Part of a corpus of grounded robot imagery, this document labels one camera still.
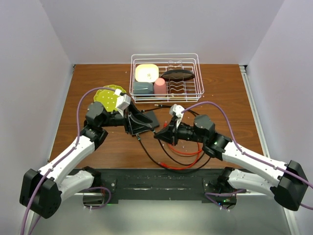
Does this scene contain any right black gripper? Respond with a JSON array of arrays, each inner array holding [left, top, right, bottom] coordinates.
[[154, 117, 206, 146]]

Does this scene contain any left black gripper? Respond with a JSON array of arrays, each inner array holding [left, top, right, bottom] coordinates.
[[100, 101, 152, 135]]

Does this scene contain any red ethernet cable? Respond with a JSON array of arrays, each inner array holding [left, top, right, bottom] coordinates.
[[158, 121, 206, 170]]

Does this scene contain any black network switch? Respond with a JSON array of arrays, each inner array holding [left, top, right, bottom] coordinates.
[[144, 111, 160, 129]]

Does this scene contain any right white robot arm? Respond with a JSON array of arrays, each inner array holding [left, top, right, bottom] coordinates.
[[154, 115, 308, 211]]

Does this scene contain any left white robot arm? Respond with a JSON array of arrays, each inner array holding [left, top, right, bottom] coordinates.
[[20, 101, 153, 218]]

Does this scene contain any grey-blue cup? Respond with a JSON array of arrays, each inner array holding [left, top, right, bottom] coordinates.
[[133, 82, 154, 95]]

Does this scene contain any green scalloped plate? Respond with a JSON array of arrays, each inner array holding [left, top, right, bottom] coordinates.
[[93, 89, 118, 112]]

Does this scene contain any pink plastic cup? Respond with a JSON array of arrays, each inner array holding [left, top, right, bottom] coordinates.
[[154, 78, 167, 97]]

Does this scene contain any yellow square bowl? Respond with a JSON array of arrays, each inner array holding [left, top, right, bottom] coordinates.
[[134, 64, 159, 83]]

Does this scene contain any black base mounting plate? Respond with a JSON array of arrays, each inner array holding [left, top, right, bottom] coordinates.
[[64, 167, 246, 205]]

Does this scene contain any dark brown oval plate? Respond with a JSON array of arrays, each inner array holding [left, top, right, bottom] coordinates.
[[160, 70, 196, 81]]

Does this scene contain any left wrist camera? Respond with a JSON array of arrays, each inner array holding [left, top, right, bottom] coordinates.
[[115, 94, 131, 117]]

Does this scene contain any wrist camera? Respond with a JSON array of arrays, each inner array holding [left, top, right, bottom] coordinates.
[[115, 94, 131, 117], [169, 104, 184, 127]]

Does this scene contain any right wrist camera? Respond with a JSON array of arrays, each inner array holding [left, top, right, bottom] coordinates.
[[169, 104, 184, 127]]

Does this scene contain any white wire dish rack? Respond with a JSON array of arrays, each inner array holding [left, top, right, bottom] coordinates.
[[129, 53, 204, 103]]

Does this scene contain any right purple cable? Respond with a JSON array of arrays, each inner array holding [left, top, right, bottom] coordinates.
[[180, 101, 313, 211]]

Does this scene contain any purple cable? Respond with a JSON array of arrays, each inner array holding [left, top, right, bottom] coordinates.
[[180, 101, 313, 211], [19, 87, 123, 235]]

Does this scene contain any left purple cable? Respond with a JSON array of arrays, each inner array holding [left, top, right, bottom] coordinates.
[[19, 87, 123, 235]]

